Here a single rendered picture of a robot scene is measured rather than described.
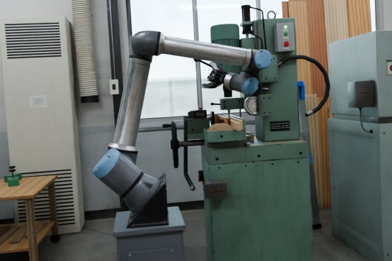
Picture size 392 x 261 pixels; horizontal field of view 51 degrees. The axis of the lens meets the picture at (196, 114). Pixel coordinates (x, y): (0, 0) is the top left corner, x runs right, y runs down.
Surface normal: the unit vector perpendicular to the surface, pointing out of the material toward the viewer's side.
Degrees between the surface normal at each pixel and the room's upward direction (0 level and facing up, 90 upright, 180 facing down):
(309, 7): 87
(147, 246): 90
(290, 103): 90
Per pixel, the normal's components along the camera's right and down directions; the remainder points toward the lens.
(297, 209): 0.07, 0.05
